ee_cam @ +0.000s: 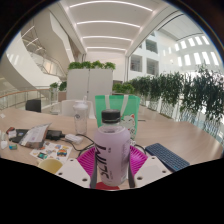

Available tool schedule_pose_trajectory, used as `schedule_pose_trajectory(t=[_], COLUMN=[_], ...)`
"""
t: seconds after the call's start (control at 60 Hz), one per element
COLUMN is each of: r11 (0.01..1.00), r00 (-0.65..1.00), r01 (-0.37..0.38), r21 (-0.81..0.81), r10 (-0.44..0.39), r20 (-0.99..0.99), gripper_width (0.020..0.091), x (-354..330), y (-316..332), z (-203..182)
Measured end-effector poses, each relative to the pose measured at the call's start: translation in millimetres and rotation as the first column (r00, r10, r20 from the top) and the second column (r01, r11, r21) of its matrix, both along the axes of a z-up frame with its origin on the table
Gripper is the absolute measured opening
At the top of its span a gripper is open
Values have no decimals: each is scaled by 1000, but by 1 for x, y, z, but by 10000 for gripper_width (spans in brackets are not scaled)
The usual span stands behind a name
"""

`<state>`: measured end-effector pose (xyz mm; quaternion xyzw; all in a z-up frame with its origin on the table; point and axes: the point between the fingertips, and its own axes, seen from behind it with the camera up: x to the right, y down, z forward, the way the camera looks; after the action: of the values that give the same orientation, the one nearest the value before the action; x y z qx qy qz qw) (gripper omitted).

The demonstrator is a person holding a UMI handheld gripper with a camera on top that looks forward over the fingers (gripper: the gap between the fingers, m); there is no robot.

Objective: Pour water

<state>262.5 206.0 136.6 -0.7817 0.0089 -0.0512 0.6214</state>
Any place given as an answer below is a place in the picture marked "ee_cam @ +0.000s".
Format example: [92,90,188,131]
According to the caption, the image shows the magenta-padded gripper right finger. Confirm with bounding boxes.
[126,144,172,188]

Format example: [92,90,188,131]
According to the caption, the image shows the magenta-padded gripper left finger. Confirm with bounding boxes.
[54,147,99,189]

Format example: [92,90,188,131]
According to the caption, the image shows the purple drink bottle black cap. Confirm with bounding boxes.
[93,109,132,187]

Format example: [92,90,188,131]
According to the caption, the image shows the dark blue keyboard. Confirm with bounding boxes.
[144,142,191,173]

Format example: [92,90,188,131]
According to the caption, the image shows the pale yellow mug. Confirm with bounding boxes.
[37,158,64,175]

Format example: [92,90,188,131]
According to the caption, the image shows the colourful sticker sheet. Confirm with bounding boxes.
[29,141,73,161]

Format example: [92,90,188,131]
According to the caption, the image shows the white power adapter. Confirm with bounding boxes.
[64,133,84,144]

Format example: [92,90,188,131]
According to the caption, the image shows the black power adapter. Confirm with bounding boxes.
[46,129,66,141]

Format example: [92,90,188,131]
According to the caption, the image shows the clear shaker bottle white lid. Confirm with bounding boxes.
[72,96,90,136]

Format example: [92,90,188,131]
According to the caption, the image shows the black wallet with white card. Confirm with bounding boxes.
[7,128,29,144]

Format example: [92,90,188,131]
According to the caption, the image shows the white chair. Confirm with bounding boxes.
[60,99,96,119]

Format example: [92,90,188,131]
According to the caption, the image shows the green tote bag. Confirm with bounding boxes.
[94,94,141,141]

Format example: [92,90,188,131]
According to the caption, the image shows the black chair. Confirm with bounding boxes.
[25,98,43,113]

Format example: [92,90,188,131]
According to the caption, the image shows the brown planter with green plants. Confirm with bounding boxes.
[49,81,68,103]

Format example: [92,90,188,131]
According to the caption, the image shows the low planter with green plants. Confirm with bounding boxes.
[112,82,136,95]

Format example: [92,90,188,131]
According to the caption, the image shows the white cabinet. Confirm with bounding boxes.
[66,68,114,108]

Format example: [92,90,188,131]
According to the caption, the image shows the long row of green plants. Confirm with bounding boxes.
[128,66,224,134]

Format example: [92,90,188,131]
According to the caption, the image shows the glass railing wooden handrail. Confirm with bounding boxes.
[0,87,51,111]

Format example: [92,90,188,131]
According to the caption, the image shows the green plants atop cabinet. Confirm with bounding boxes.
[67,60,117,71]

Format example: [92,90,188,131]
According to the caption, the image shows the ceiling light strips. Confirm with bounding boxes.
[68,0,154,53]

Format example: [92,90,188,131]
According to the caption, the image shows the black cables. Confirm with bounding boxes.
[71,133,148,158]

